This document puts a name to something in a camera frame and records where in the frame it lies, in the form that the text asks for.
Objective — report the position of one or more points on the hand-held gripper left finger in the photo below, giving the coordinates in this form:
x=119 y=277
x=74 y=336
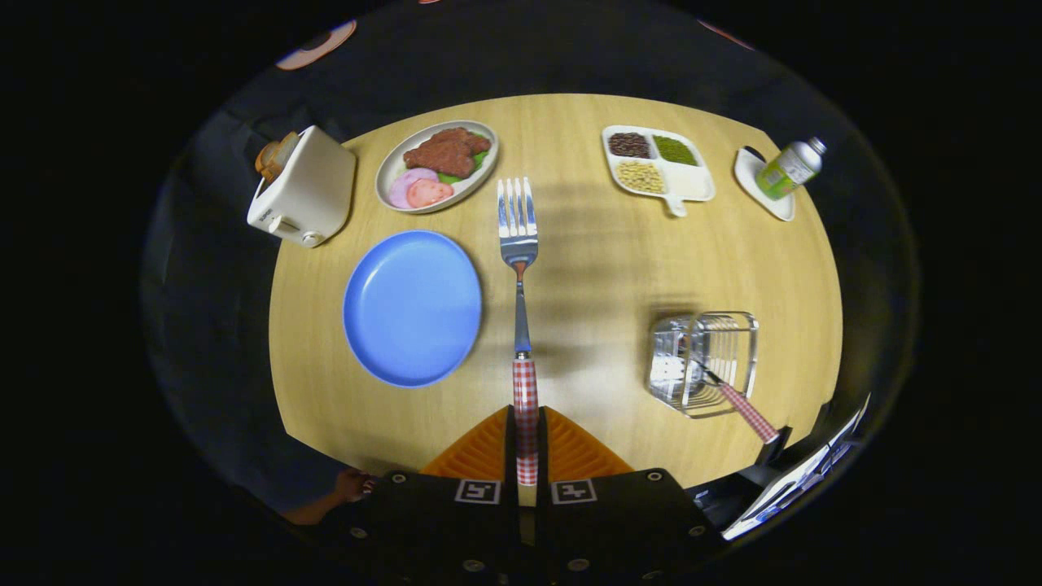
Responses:
x=510 y=448

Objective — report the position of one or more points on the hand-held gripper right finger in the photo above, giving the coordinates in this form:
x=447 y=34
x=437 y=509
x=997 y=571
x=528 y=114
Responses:
x=544 y=448

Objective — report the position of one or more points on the person's foot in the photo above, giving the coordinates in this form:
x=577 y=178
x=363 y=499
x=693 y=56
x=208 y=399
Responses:
x=350 y=487

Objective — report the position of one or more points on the blue round plate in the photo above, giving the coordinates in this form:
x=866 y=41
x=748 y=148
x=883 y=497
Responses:
x=411 y=309

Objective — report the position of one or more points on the black table clamp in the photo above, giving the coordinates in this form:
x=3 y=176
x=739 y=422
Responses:
x=775 y=449

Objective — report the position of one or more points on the white display screen on stand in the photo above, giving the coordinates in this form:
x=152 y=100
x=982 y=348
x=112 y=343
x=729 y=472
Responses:
x=781 y=492

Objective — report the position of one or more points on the pink ham slice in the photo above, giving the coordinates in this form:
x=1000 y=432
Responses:
x=431 y=194

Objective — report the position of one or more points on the green lettuce leaf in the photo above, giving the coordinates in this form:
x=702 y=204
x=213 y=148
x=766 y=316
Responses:
x=448 y=178

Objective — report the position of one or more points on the pale purple ham slice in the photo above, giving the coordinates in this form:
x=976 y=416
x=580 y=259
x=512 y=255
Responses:
x=401 y=185

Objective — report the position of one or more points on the pile of yellow soybeans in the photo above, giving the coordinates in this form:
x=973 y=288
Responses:
x=641 y=177

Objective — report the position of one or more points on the brown meat piece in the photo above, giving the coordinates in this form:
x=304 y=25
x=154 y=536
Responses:
x=448 y=153

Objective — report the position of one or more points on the white divided dish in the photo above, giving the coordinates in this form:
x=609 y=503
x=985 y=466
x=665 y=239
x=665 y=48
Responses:
x=690 y=181

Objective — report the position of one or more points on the white oval plate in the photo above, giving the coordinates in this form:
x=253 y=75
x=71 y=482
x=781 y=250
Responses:
x=393 y=161

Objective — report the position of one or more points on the pile of dark red beans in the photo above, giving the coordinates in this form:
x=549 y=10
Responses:
x=629 y=145

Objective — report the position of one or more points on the pile of green beans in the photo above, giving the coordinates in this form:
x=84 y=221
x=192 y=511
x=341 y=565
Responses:
x=676 y=150

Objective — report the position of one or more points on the white toaster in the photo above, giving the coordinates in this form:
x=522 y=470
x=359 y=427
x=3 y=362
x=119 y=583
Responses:
x=313 y=187

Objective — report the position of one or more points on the small white dish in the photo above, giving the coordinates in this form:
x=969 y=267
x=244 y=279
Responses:
x=753 y=185

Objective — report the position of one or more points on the silver bottle with green label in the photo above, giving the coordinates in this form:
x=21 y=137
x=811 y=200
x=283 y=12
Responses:
x=785 y=171

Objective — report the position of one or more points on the brown bread slice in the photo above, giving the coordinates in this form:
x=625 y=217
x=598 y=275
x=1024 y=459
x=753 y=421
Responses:
x=273 y=156

